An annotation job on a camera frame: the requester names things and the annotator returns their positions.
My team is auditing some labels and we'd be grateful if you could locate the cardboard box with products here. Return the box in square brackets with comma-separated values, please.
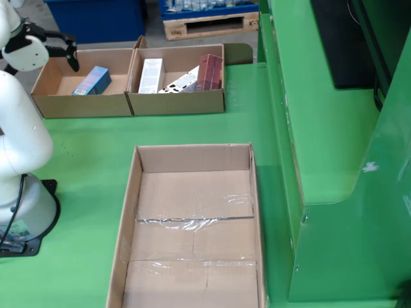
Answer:
[124, 43, 254, 117]

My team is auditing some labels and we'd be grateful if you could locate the green metal shelf unit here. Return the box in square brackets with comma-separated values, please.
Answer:
[256, 0, 411, 303]

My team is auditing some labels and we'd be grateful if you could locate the cow print product box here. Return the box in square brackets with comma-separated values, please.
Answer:
[157, 65, 200, 94]

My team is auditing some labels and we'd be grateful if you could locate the thin black cable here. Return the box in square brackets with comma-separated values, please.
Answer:
[0, 173, 28, 245]

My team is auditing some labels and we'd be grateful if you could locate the wooden pallet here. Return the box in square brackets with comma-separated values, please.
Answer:
[162, 12, 259, 42]

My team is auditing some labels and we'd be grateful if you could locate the black shelf cable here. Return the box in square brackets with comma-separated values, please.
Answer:
[371, 78, 386, 112]

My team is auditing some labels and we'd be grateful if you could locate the white product box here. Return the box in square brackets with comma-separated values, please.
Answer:
[137, 58, 165, 94]

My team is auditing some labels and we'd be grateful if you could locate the empty cardboard box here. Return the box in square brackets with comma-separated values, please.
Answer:
[30, 35, 147, 119]

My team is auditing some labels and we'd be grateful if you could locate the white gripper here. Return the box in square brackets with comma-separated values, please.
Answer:
[1, 26, 80, 73]

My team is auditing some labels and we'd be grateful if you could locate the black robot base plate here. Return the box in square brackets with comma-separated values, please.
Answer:
[0, 179, 62, 258]

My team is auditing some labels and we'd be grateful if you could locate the red product box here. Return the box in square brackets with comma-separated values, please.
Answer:
[195, 53, 224, 92]

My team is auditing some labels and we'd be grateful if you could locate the black base plug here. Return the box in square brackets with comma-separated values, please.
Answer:
[0, 237, 27, 255]

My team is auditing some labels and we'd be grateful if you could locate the blue product box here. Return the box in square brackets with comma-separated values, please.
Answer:
[71, 65, 113, 96]

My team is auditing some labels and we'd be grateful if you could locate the large cardboard tray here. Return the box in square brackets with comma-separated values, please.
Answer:
[105, 142, 267, 308]

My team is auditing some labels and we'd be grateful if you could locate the blue plastic crate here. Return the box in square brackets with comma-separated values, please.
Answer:
[43, 0, 146, 45]

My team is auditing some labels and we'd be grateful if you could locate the blue wire mesh container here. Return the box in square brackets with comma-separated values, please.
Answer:
[159, 0, 259, 21]

